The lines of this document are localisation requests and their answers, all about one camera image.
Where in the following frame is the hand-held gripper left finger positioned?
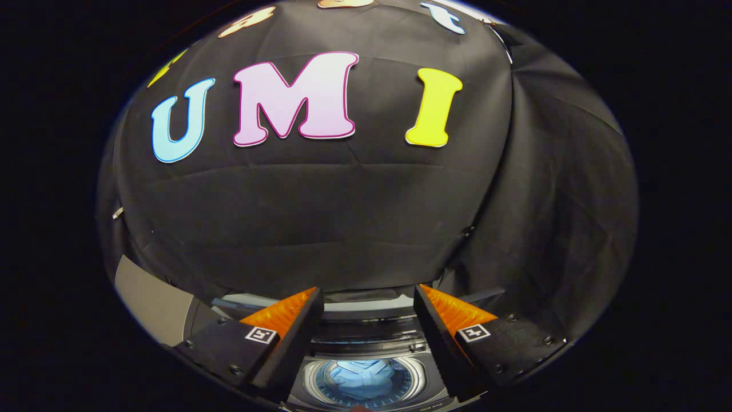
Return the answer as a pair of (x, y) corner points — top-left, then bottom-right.
(172, 287), (325, 404)

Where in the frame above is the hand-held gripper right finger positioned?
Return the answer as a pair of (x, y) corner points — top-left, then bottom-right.
(413, 284), (570, 401)

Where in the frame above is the light blue polo shirt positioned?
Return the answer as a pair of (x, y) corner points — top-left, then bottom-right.
(329, 359), (398, 400)

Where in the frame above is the black backdrop cloth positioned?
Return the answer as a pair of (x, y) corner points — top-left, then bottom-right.
(96, 0), (638, 344)

